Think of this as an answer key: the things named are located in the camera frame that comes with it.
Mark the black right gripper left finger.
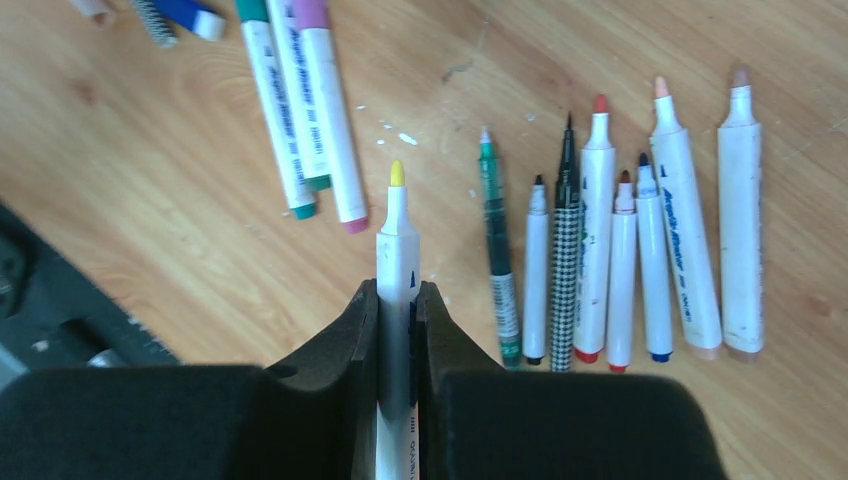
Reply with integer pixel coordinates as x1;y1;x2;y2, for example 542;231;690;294
1;280;378;479

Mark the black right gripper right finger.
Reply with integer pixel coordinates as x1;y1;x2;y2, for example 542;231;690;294
417;282;726;479

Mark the clear green gel pen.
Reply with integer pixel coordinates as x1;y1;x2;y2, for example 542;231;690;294
478;126;521;370

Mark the black capped white marker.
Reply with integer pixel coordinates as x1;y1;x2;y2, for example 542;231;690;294
522;174;549;365

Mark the yellow capped white marker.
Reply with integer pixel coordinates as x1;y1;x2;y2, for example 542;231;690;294
376;160;421;479

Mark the blue capped thin pen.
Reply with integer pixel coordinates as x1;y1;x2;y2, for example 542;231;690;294
635;152;674;363

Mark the houndstooth patterned pen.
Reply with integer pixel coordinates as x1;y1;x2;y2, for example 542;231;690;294
550;116;581;373

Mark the red capped white marker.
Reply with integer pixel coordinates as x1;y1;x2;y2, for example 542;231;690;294
606;170;637;373

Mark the beige capped white marker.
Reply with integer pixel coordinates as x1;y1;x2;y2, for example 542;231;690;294
649;76;723;360

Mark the dark green capped marker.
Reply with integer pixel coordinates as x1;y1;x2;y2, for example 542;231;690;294
266;0;331;191

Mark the brown capped white marker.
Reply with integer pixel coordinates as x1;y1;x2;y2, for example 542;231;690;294
717;64;765;363

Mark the pink capped white marker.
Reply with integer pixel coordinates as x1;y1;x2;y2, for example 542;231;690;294
292;0;368;234

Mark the blue pen cap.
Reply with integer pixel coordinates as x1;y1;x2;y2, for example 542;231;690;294
153;0;227;41

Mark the houndstooth pen cap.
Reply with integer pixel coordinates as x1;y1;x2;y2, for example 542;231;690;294
129;0;178;48

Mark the beige marker cap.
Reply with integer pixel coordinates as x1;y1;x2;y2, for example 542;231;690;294
70;0;115;24

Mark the teal capped white marker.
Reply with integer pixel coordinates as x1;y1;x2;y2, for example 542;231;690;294
235;0;317;220

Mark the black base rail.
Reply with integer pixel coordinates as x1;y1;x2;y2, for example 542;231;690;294
1;206;180;385

